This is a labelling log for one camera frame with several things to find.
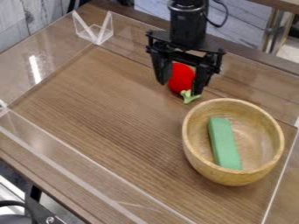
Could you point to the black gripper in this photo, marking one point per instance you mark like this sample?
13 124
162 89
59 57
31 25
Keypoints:
182 43

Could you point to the red plush strawberry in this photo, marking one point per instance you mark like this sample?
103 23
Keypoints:
180 82

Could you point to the wooden bowl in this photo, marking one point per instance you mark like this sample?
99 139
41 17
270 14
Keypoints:
259 139

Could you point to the green rectangular block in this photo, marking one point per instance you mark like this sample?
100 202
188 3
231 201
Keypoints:
224 149

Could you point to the metal leg in background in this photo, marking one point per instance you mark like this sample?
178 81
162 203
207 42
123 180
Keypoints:
276 30

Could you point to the clear acrylic corner bracket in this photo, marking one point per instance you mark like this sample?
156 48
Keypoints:
93 33

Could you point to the clear acrylic tray wall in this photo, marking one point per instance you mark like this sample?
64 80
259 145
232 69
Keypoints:
96 194

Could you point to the black table frame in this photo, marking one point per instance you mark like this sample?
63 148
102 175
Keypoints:
36 214

